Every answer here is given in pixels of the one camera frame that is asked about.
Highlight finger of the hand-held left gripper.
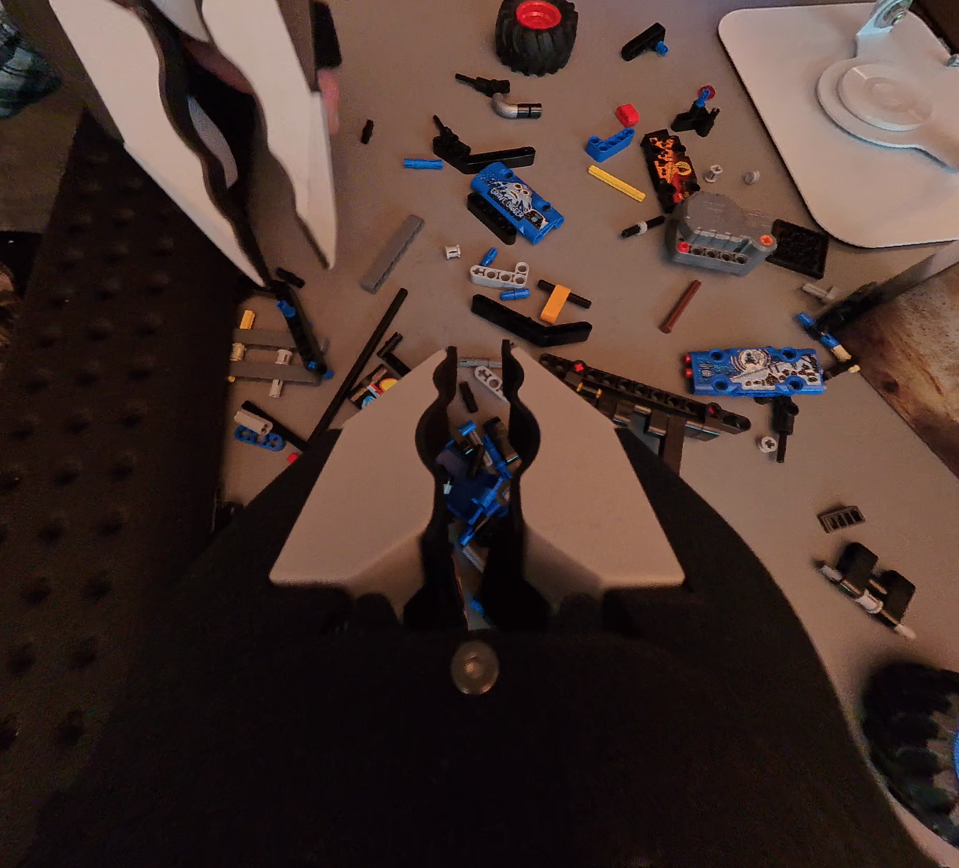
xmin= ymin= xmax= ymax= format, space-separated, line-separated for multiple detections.
xmin=200 ymin=0 xmax=341 ymax=270
xmin=45 ymin=0 xmax=274 ymax=285

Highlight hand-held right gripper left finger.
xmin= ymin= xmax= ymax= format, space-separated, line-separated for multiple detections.
xmin=270 ymin=346 xmax=458 ymax=607

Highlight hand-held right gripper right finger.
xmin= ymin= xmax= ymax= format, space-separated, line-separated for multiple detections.
xmin=502 ymin=344 xmax=689 ymax=604

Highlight small blue toy connector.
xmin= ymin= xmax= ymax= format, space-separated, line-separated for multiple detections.
xmin=434 ymin=418 xmax=519 ymax=542

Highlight blue flame sticker panel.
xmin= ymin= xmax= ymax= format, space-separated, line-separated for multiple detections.
xmin=468 ymin=160 xmax=567 ymax=246
xmin=681 ymin=343 xmax=827 ymax=399

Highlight dark grey toy beam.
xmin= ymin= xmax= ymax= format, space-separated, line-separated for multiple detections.
xmin=359 ymin=212 xmax=427 ymax=294

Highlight black toy shaft orange collar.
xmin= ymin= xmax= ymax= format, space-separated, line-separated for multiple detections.
xmin=534 ymin=278 xmax=594 ymax=327

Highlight grey toy pull-back motor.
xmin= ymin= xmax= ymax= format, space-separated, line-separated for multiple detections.
xmin=663 ymin=190 xmax=782 ymax=276

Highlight white desk stand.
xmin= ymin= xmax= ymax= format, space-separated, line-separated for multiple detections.
xmin=718 ymin=0 xmax=959 ymax=252

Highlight person's plaid clothed body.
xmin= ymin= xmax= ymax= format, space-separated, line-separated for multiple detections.
xmin=0 ymin=5 xmax=62 ymax=121

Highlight grey panel colourful sticker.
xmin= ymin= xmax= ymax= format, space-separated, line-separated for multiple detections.
xmin=351 ymin=365 xmax=407 ymax=414

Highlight black toy chassis assembly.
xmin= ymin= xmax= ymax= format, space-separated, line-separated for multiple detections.
xmin=538 ymin=350 xmax=752 ymax=473

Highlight short black toy axle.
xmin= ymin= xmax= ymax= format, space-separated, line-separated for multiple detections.
xmin=306 ymin=286 xmax=410 ymax=443

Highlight grey axle tan connectors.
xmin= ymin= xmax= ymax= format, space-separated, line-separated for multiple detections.
xmin=227 ymin=305 xmax=302 ymax=391

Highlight black beam blue pins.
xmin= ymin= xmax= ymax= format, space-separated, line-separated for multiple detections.
xmin=273 ymin=280 xmax=335 ymax=384

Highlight black toy axle pin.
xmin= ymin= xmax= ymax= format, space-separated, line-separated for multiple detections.
xmin=453 ymin=70 xmax=512 ymax=99

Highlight thick black toy beam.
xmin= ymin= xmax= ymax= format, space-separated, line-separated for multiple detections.
xmin=471 ymin=293 xmax=594 ymax=349

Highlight brown toy axle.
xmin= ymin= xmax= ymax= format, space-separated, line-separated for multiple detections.
xmin=658 ymin=278 xmax=704 ymax=336

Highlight black angled toy beam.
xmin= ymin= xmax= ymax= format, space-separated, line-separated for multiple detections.
xmin=431 ymin=115 xmax=537 ymax=177

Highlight black perforated board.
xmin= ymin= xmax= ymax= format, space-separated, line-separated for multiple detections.
xmin=0 ymin=109 xmax=289 ymax=868

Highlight small grey angled beam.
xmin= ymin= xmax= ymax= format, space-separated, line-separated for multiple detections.
xmin=468 ymin=260 xmax=530 ymax=289

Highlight black wheel red rim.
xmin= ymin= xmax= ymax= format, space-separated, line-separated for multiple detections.
xmin=493 ymin=0 xmax=582 ymax=79

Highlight black white toy pin cluster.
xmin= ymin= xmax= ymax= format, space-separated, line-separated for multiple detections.
xmin=816 ymin=540 xmax=920 ymax=641

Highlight black blue toy pin piece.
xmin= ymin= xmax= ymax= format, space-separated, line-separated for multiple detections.
xmin=793 ymin=313 xmax=864 ymax=376

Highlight black grille toy panel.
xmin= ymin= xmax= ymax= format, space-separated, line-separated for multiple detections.
xmin=766 ymin=220 xmax=831 ymax=279

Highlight yellow toy axle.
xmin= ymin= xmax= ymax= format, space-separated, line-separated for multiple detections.
xmin=586 ymin=163 xmax=650 ymax=205

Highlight monster truck toy set box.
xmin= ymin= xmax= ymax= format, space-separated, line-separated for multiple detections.
xmin=838 ymin=260 xmax=959 ymax=473

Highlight small blue toy beam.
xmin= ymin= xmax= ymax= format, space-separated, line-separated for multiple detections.
xmin=583 ymin=127 xmax=639 ymax=163

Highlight black panel flame sticker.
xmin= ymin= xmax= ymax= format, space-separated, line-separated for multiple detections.
xmin=639 ymin=128 xmax=704 ymax=207

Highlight small black toy connector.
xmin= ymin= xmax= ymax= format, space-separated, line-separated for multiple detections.
xmin=619 ymin=22 xmax=672 ymax=64

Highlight black wheel blue rim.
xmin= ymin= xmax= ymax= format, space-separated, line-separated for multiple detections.
xmin=861 ymin=657 xmax=959 ymax=842

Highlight black toy piece red pin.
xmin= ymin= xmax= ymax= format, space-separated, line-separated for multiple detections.
xmin=669 ymin=85 xmax=722 ymax=136

